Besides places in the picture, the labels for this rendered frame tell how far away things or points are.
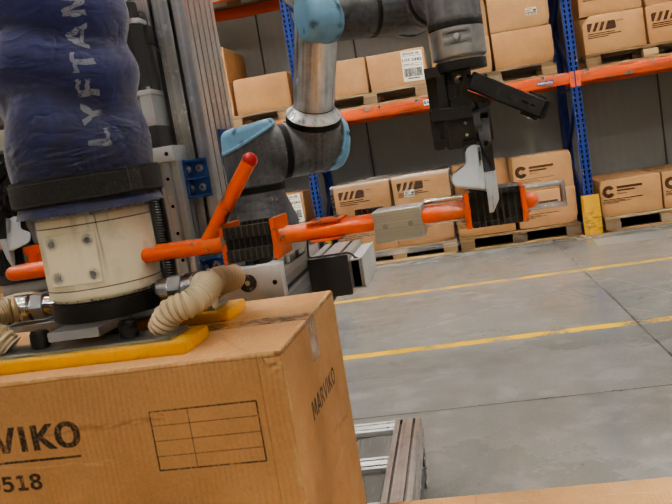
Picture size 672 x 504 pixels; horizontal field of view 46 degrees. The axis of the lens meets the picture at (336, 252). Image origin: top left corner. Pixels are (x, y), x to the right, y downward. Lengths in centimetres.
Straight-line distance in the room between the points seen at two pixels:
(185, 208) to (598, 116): 816
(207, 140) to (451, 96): 84
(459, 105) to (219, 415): 53
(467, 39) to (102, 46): 51
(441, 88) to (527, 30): 722
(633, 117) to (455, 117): 867
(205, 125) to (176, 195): 18
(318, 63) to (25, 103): 63
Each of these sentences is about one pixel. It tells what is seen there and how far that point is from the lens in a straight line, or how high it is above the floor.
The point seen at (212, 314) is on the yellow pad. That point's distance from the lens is 128.
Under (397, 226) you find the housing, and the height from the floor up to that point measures 106.
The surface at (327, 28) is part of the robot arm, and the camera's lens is 115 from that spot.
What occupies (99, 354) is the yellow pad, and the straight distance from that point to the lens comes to 115.
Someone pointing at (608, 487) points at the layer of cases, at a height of 54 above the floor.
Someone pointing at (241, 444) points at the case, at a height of 83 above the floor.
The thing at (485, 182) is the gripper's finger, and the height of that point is 111.
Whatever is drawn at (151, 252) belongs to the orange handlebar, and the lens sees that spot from 122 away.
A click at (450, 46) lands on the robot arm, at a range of 111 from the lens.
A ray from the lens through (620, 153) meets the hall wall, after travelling 973.
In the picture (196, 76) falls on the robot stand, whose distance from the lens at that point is 186.
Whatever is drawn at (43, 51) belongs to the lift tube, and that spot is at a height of 138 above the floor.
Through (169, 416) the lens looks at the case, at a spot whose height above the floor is 87.
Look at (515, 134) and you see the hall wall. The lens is 956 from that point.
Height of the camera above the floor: 117
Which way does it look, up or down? 7 degrees down
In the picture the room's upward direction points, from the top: 9 degrees counter-clockwise
